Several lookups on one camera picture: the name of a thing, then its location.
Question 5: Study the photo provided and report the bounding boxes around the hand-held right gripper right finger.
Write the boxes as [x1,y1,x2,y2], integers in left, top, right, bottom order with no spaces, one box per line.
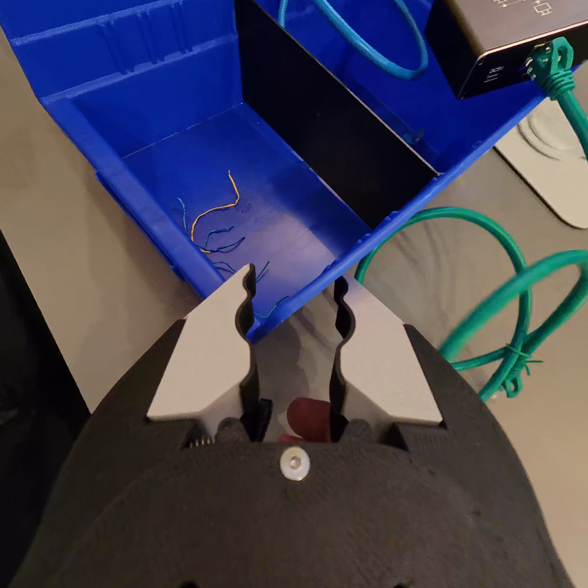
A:
[329,277,443,443]

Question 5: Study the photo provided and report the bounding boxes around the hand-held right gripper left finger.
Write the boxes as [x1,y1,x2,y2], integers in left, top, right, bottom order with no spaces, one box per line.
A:
[146,263,262,437]

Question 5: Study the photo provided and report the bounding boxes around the green ethernet cable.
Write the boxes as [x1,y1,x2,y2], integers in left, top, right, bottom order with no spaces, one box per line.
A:
[356,37,588,400]

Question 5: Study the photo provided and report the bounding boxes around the blue plastic bin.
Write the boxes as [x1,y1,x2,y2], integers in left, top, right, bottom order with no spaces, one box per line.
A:
[0,0,584,343]

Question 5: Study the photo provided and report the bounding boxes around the blue ethernet cable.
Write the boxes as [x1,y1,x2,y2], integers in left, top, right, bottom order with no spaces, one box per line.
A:
[278,0,429,144]

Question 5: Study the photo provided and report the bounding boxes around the black network switch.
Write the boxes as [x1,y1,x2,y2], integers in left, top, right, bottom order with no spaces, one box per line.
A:
[425,0,588,99]

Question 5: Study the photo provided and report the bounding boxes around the person's right hand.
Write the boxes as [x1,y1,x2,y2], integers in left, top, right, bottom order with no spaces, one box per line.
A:
[279,397,331,444]

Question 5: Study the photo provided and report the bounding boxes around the black bin divider panel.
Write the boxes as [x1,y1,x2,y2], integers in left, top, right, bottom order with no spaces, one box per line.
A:
[234,0,439,230]

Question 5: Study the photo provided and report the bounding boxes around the scattered thin wire scraps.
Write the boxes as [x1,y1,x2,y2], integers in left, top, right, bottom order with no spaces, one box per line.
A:
[177,198,291,320]

